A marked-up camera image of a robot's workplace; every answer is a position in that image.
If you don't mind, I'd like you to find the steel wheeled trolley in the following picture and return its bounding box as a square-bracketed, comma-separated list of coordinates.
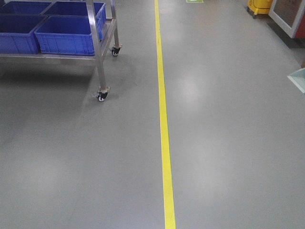
[0, 0, 122, 102]

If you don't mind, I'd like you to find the blue plastic crate front right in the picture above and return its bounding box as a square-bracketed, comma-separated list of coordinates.
[34, 16, 94, 56]

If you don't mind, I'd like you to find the blue plastic crate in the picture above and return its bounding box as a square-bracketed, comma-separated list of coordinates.
[34, 16, 94, 56]
[43, 1, 106, 23]
[0, 1, 51, 15]
[0, 14, 47, 54]

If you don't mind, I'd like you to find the green floor safety sign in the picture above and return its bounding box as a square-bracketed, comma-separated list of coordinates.
[186, 0, 204, 3]

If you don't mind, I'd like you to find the blue plastic crate back right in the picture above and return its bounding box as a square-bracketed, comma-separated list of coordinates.
[43, 1, 106, 23]

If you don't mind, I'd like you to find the pale green tray corner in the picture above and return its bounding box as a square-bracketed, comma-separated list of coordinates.
[287, 68, 305, 94]

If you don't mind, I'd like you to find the yellow mop bucket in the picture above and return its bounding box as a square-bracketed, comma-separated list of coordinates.
[246, 0, 273, 19]

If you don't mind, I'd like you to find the blue plastic crate front left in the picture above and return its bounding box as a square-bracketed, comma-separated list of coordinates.
[0, 14, 47, 54]

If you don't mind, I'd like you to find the white framed cabinet door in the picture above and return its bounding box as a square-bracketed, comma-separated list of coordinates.
[269, 0, 305, 39]

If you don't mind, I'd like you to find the blue plastic crate back left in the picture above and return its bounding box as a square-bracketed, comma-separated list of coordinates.
[0, 1, 51, 15]

